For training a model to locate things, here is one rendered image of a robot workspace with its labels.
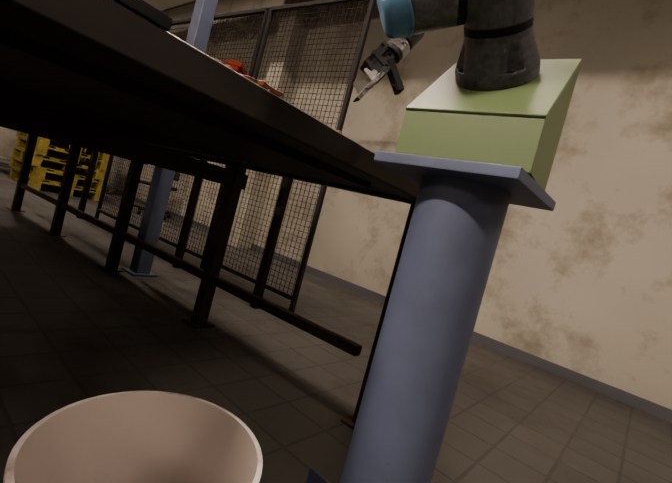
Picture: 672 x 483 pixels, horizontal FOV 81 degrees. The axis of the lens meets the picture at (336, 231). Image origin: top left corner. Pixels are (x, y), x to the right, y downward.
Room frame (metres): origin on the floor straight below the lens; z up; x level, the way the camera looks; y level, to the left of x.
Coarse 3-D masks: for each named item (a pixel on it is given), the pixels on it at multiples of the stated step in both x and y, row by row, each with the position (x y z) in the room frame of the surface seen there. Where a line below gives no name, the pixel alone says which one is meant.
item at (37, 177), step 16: (16, 144) 6.35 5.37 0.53; (48, 144) 5.59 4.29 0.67; (64, 144) 6.24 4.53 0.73; (16, 160) 6.30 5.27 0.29; (32, 160) 5.50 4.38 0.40; (48, 160) 5.64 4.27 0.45; (64, 160) 5.86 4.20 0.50; (80, 160) 6.93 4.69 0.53; (16, 176) 6.30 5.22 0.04; (32, 176) 5.59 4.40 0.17; (48, 176) 6.32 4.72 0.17; (80, 176) 6.13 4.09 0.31; (96, 176) 6.13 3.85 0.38; (80, 192) 6.56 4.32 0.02; (96, 192) 6.15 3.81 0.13
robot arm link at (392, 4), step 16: (384, 0) 0.67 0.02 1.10; (400, 0) 0.66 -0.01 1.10; (416, 0) 0.66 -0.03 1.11; (432, 0) 0.66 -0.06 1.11; (448, 0) 0.65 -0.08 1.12; (384, 16) 0.69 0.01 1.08; (400, 16) 0.68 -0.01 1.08; (416, 16) 0.67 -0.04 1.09; (432, 16) 0.67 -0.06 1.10; (448, 16) 0.67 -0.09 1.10; (384, 32) 0.75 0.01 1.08; (400, 32) 0.71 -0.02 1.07; (416, 32) 0.71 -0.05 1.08
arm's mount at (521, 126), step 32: (544, 64) 0.76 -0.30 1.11; (576, 64) 0.73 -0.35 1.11; (448, 96) 0.74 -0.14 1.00; (480, 96) 0.71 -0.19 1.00; (512, 96) 0.68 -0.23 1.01; (544, 96) 0.66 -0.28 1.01; (416, 128) 0.73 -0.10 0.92; (448, 128) 0.70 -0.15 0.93; (480, 128) 0.67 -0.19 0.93; (512, 128) 0.64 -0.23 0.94; (544, 128) 0.62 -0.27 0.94; (480, 160) 0.66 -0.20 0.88; (512, 160) 0.63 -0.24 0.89; (544, 160) 0.68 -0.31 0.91
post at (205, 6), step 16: (208, 0) 2.65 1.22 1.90; (192, 16) 2.68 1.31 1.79; (208, 16) 2.68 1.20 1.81; (192, 32) 2.65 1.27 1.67; (208, 32) 2.70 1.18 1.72; (160, 176) 2.63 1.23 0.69; (160, 192) 2.65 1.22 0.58; (144, 208) 2.68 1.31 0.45; (160, 208) 2.67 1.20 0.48; (144, 224) 2.66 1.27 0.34; (160, 224) 2.70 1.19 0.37; (144, 240) 2.63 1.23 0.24; (144, 256) 2.65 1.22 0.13; (128, 272) 2.62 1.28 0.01; (144, 272) 2.67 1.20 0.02
